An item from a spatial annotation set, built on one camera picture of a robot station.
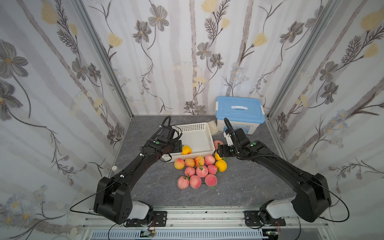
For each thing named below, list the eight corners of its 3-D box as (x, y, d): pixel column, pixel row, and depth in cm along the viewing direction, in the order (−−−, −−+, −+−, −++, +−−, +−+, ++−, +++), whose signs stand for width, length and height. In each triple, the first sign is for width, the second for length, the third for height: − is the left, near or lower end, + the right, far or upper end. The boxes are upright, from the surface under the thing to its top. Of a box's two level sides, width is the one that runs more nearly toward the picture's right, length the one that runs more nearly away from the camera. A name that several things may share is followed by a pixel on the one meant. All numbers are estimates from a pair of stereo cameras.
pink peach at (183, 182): (177, 190, 85) (176, 186, 81) (178, 180, 89) (177, 176, 85) (189, 190, 86) (188, 186, 81) (189, 180, 89) (189, 176, 85)
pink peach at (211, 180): (205, 186, 86) (205, 183, 81) (204, 177, 89) (205, 174, 85) (216, 186, 86) (217, 183, 81) (215, 177, 89) (216, 174, 85)
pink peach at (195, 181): (189, 188, 85) (189, 185, 81) (190, 177, 89) (189, 174, 85) (201, 188, 85) (201, 185, 81) (201, 177, 89) (201, 174, 85)
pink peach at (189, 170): (184, 176, 88) (184, 175, 86) (185, 168, 91) (184, 166, 89) (195, 176, 88) (195, 175, 86) (195, 168, 91) (195, 166, 89)
